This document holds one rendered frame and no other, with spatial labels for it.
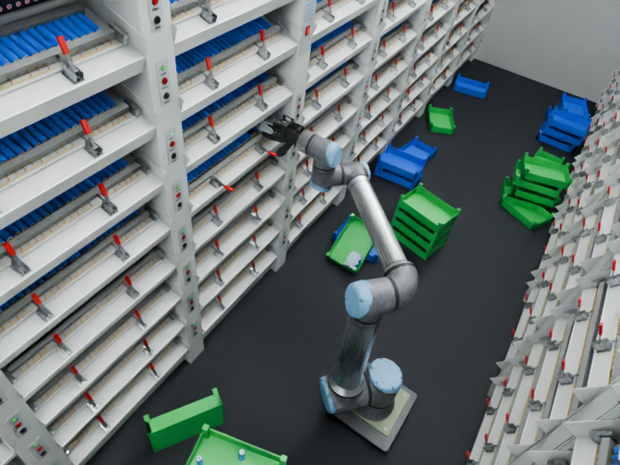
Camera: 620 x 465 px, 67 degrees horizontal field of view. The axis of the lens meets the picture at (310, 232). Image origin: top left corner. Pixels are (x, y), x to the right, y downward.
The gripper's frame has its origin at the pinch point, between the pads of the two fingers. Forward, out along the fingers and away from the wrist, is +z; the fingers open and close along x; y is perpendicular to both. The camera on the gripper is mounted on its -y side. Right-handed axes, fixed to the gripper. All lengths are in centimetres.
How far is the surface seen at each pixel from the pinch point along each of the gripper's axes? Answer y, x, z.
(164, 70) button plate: 48, 55, -10
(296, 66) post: 24.5, -10.3, -8.6
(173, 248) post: -17, 60, -8
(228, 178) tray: -6.0, 28.7, -7.0
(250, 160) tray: -5.9, 15.1, -6.8
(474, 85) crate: -99, -311, -24
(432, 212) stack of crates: -76, -88, -64
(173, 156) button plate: 21, 56, -10
